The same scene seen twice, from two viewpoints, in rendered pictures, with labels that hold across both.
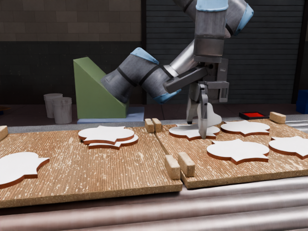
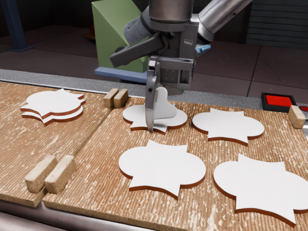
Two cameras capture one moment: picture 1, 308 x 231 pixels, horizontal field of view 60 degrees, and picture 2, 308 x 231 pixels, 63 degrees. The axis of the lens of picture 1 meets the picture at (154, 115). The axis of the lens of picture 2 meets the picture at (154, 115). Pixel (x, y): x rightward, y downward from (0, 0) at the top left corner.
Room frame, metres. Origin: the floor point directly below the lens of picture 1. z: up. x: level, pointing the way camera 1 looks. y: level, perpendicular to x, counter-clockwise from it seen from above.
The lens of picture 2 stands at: (0.27, -0.31, 1.22)
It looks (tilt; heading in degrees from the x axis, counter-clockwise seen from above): 30 degrees down; 25
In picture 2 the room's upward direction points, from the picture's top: straight up
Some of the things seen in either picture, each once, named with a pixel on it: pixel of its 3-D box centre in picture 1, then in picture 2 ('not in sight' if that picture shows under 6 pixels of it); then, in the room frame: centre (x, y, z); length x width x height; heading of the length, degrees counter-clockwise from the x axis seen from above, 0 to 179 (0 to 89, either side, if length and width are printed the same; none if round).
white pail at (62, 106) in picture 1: (62, 110); not in sight; (4.06, 1.43, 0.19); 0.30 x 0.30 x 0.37
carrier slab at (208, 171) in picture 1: (242, 143); (196, 150); (0.64, -0.23, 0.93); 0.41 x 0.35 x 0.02; 102
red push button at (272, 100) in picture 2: (253, 117); (278, 103); (0.93, -0.36, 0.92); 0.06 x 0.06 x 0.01; 9
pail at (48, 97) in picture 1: (54, 105); not in sight; (4.40, 1.69, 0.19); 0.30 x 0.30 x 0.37
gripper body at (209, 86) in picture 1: (208, 79); (171, 53); (0.71, -0.14, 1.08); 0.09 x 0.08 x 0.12; 101
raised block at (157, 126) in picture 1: (156, 124); (121, 97); (0.73, -0.01, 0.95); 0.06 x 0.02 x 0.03; 12
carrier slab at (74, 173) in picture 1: (73, 156); (5, 123); (0.56, 0.18, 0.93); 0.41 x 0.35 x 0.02; 100
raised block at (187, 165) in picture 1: (185, 163); (62, 173); (0.47, -0.06, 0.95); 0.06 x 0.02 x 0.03; 12
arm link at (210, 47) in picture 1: (207, 48); (171, 7); (0.71, -0.14, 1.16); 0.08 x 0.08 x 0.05
